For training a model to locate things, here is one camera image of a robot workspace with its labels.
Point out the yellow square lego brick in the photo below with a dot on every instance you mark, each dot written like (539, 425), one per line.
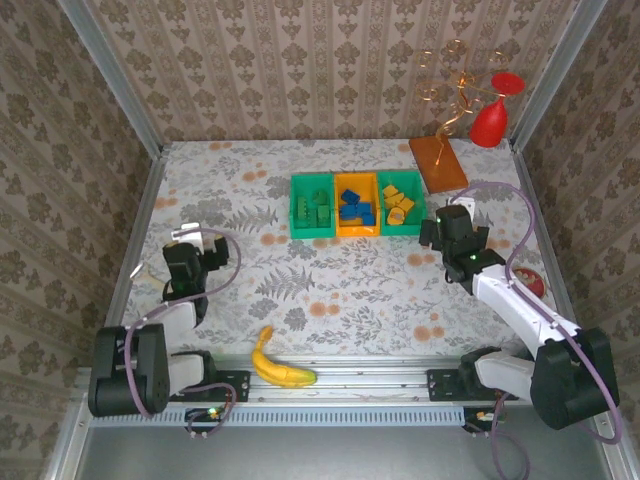
(408, 205)
(396, 201)

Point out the yellow curved lego brick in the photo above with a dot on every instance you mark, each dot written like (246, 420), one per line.
(395, 216)

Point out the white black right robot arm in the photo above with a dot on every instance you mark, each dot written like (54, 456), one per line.
(525, 310)

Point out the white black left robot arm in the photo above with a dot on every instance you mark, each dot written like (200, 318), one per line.
(177, 317)

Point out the green plastic bin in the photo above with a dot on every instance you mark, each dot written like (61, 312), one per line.
(310, 184)
(402, 179)

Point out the orange plastic bin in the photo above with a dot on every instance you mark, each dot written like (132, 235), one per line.
(357, 181)

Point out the floral patterned tablecloth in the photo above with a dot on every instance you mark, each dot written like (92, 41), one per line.
(360, 155)

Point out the red plastic goblet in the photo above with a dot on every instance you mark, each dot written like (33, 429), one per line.
(489, 125)

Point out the yellow banana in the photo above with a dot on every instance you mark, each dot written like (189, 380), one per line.
(280, 375)

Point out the small controller board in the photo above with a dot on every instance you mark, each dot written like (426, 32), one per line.
(207, 415)
(480, 417)

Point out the aluminium frame side rail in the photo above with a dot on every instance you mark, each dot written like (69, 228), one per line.
(146, 210)
(551, 260)

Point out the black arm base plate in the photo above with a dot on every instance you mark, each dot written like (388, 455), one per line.
(445, 385)
(235, 385)

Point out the aluminium mounting rail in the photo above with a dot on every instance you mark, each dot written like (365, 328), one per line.
(375, 380)

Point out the aluminium frame post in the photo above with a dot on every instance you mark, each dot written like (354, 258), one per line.
(555, 75)
(116, 75)

